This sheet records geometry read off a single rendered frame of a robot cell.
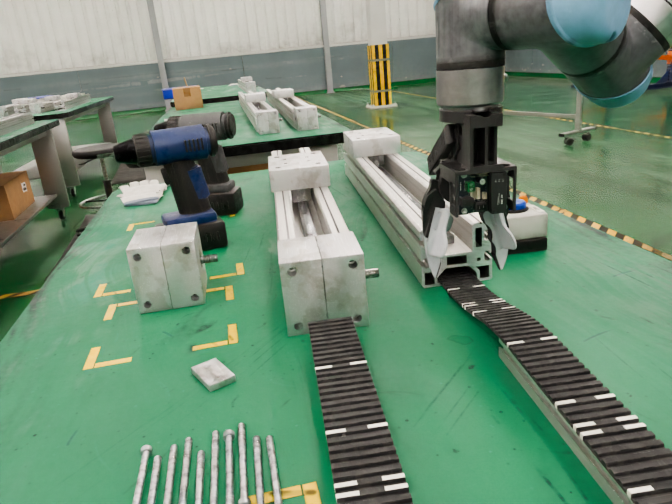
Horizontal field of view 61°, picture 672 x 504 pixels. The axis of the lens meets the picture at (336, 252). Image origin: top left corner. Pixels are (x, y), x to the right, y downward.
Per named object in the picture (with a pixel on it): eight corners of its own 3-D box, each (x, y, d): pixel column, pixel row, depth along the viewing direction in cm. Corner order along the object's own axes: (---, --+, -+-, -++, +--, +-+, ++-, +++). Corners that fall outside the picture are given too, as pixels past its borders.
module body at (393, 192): (492, 279, 80) (492, 221, 77) (422, 288, 79) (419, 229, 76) (381, 170, 155) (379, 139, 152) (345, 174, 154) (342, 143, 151)
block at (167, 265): (222, 301, 81) (211, 238, 78) (139, 314, 79) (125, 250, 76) (222, 276, 90) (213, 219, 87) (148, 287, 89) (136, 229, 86)
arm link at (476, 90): (428, 70, 67) (495, 63, 68) (429, 109, 69) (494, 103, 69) (447, 72, 60) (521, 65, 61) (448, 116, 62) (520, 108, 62)
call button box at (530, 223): (547, 250, 88) (549, 211, 86) (487, 258, 88) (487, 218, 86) (525, 235, 96) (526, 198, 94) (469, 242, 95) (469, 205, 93)
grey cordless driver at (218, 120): (241, 214, 125) (226, 112, 117) (154, 220, 127) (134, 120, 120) (249, 205, 132) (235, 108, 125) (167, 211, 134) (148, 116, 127)
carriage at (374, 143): (401, 164, 132) (400, 135, 129) (354, 170, 131) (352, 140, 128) (387, 153, 147) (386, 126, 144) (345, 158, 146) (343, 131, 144)
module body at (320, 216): (358, 296, 78) (353, 238, 76) (285, 306, 78) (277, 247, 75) (312, 178, 154) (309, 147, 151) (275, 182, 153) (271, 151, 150)
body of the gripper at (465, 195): (453, 224, 64) (451, 115, 60) (432, 205, 73) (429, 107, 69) (518, 216, 65) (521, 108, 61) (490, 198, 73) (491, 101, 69)
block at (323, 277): (388, 323, 70) (384, 250, 67) (288, 336, 69) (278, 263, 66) (375, 294, 79) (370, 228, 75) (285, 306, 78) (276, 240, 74)
